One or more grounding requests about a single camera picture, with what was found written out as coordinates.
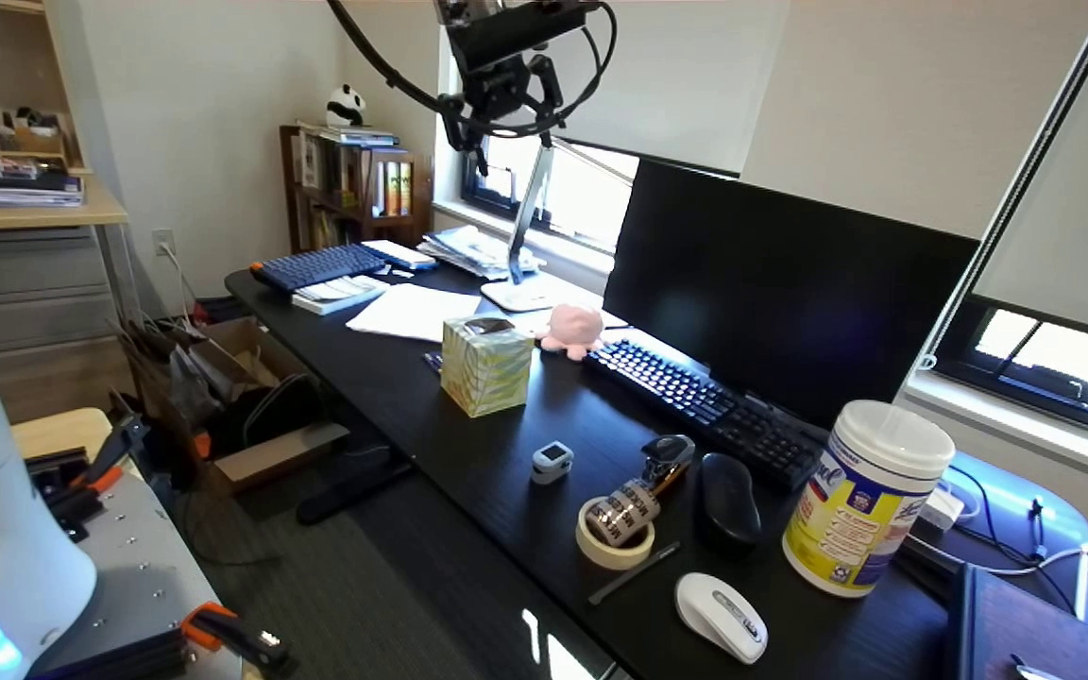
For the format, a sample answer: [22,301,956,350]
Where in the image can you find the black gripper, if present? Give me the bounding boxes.
[451,45,569,181]

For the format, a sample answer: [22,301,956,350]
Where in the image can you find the yellow patterned tissue box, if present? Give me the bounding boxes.
[439,310,537,422]

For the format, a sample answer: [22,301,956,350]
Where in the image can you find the open cardboard box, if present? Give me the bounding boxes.
[116,315,354,495]

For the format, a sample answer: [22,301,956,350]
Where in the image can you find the white desk lamp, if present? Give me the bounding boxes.
[481,127,605,318]

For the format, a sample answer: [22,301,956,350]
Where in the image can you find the pile of papers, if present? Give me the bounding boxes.
[417,219,542,282]

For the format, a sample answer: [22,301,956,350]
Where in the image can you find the small white booklet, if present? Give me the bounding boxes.
[359,234,440,277]

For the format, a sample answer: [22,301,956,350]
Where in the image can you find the panda plush toy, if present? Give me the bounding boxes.
[321,79,375,133]

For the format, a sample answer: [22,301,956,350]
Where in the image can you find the white roller blind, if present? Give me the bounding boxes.
[969,0,1088,347]
[540,0,793,179]

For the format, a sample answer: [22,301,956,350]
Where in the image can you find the dark wooden bookshelf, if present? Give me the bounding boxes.
[277,119,439,257]

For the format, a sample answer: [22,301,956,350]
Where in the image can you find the pink octopus plush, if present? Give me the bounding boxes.
[537,298,607,366]

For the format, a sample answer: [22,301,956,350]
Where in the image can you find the white paper sheet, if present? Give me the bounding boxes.
[345,281,487,347]

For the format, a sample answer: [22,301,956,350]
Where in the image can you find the stack of white booklets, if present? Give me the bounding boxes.
[287,273,393,322]

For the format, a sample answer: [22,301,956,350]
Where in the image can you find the dark blue notebook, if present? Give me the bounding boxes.
[250,242,386,301]

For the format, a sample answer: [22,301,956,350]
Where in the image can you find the black computer monitor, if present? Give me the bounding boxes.
[602,151,982,434]

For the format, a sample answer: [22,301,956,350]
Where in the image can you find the black keyboard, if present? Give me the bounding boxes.
[584,336,831,495]

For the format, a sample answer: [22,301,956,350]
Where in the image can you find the black orange tape dispenser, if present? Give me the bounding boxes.
[634,429,701,502]

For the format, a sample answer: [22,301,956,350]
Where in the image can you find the beige masking tape roll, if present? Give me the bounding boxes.
[569,482,662,574]

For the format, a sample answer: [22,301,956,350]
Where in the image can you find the black oval mouse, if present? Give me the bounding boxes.
[691,449,769,546]

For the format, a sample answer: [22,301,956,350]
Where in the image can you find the thin black pen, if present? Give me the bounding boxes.
[583,539,682,610]

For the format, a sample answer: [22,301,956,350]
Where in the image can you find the light wooden shelf unit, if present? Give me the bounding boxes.
[0,0,136,236]

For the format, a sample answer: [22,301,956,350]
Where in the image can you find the yellow wipes canister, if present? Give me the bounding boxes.
[779,396,961,602]

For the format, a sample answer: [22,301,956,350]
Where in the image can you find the white computer mouse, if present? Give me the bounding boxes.
[673,568,775,668]

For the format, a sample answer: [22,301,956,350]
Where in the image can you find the light wooden board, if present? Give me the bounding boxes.
[9,404,116,464]

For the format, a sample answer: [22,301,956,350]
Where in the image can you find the black orange hand tools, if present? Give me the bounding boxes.
[22,413,150,531]

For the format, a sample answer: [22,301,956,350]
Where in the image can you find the orange black clamp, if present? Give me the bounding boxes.
[179,597,299,680]

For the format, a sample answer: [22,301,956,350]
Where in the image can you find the blue plastic container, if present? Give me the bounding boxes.
[937,444,1088,622]

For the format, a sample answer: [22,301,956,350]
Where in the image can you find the dark blue hardcover book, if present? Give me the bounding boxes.
[949,559,1088,680]

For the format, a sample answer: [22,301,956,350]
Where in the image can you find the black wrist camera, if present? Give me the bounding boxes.
[439,0,607,75]

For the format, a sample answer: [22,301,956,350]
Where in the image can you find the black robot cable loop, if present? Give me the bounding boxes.
[321,0,623,143]

